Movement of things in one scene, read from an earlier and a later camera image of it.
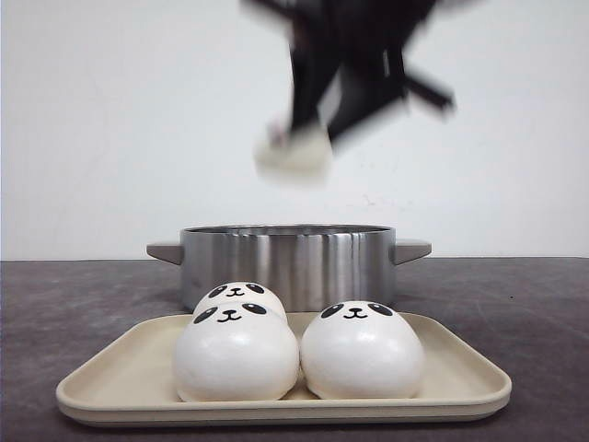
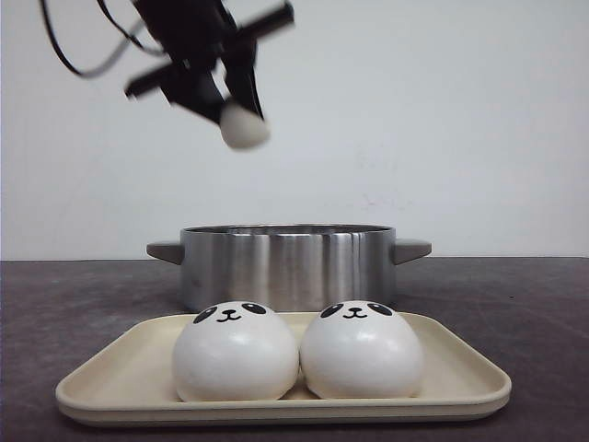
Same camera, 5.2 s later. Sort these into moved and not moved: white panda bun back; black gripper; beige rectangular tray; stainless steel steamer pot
Moved: black gripper; white panda bun back
Not moved: stainless steel steamer pot; beige rectangular tray
